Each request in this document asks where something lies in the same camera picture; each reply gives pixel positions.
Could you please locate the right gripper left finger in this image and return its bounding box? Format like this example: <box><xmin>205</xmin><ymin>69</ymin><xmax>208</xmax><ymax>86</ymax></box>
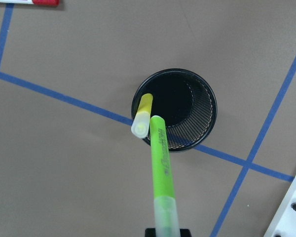
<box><xmin>145</xmin><ymin>228</ymin><xmax>156</xmax><ymax>237</ymax></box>

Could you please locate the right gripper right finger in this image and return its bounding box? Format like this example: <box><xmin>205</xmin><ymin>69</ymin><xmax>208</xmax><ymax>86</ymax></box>
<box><xmin>180</xmin><ymin>229</ymin><xmax>191</xmax><ymax>237</ymax></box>

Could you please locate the green highlighter pen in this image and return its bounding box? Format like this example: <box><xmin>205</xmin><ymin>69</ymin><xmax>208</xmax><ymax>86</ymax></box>
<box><xmin>150</xmin><ymin>116</ymin><xmax>181</xmax><ymax>237</ymax></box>

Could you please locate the yellow highlighter pen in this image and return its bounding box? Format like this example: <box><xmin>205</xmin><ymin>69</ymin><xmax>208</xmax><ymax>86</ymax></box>
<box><xmin>131</xmin><ymin>93</ymin><xmax>153</xmax><ymax>139</ymax></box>

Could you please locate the red marker pen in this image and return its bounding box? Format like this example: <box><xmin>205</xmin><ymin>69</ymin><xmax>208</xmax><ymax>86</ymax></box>
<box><xmin>0</xmin><ymin>0</ymin><xmax>60</xmax><ymax>6</ymax></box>

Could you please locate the black mesh pen cup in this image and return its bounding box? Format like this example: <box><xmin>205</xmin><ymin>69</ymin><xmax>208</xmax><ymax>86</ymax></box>
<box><xmin>131</xmin><ymin>68</ymin><xmax>217</xmax><ymax>152</ymax></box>

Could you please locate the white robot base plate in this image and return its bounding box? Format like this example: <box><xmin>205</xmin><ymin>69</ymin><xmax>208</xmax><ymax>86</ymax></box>
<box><xmin>264</xmin><ymin>176</ymin><xmax>296</xmax><ymax>237</ymax></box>

